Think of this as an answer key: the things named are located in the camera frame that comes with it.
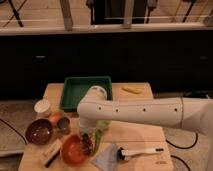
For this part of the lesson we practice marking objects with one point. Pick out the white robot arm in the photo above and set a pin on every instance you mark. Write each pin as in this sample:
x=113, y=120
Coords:
x=191, y=114

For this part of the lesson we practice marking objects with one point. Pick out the grey blue cloth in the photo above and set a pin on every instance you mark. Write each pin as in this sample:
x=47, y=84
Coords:
x=107, y=160

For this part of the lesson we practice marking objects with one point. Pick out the light green cup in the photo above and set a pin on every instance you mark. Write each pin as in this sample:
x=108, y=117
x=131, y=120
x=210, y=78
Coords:
x=103, y=124

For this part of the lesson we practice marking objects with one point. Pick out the dark purple bowl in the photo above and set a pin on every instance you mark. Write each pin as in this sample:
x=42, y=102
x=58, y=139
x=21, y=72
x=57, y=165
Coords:
x=39, y=132

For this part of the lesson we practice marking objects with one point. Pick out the white paper cup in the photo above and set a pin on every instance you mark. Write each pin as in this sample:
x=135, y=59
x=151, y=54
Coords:
x=43, y=108

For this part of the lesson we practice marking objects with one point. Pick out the orange carrot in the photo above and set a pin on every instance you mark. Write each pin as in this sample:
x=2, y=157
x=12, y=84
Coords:
x=54, y=118

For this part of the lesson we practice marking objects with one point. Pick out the red orange bowl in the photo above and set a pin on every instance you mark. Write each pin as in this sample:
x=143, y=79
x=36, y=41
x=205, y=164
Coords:
x=72, y=151

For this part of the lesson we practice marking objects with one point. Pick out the small metal cup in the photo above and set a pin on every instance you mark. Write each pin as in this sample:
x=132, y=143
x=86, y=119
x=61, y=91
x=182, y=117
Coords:
x=63, y=124

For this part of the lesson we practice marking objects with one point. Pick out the yellow banana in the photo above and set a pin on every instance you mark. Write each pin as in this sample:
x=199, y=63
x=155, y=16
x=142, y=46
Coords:
x=132, y=89

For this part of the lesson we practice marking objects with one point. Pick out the green plastic tray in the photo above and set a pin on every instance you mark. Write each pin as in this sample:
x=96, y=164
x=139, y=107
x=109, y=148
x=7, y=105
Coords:
x=75, y=88

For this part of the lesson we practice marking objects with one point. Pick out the green pea pod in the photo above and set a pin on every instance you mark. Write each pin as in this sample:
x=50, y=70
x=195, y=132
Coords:
x=97, y=141

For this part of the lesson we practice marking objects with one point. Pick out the dark purple grape bunch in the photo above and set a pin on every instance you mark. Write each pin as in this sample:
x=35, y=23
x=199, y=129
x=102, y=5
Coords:
x=87, y=144

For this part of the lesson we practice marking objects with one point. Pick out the white handled black brush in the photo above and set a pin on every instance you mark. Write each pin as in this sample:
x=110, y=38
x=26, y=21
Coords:
x=126, y=155

